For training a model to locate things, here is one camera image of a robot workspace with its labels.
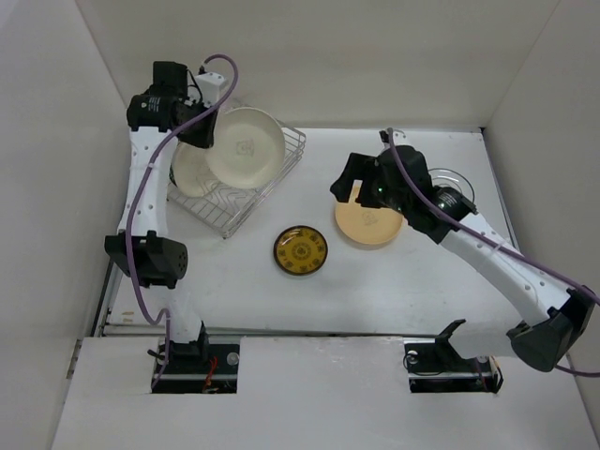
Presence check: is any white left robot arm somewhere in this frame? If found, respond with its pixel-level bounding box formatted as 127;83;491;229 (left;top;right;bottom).
104;61;231;372

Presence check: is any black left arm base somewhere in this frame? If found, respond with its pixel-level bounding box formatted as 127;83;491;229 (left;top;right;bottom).
149;340;240;395

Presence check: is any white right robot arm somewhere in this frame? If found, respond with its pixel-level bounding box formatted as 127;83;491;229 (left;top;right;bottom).
330;145;599;372

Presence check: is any white plate black rim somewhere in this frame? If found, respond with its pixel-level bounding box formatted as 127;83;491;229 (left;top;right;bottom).
428;168;476;212

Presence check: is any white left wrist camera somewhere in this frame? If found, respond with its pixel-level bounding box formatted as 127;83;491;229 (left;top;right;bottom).
194;72;229;108

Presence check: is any cream plate square logo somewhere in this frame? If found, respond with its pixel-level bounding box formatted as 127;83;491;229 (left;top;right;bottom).
205;107;286;189

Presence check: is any yellow bear plate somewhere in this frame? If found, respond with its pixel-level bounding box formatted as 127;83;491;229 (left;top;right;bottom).
334;185;404;246

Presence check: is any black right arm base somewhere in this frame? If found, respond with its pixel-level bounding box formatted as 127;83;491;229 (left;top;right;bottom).
402;319;504;395

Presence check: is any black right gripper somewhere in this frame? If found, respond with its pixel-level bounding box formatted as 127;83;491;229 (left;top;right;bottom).
330;152;410;216

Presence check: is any yellow patterned plate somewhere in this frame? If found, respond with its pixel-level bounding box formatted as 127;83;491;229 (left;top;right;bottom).
273;225;329;277

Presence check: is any clear wire dish rack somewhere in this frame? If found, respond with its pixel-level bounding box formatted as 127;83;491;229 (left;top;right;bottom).
167;99;307;239

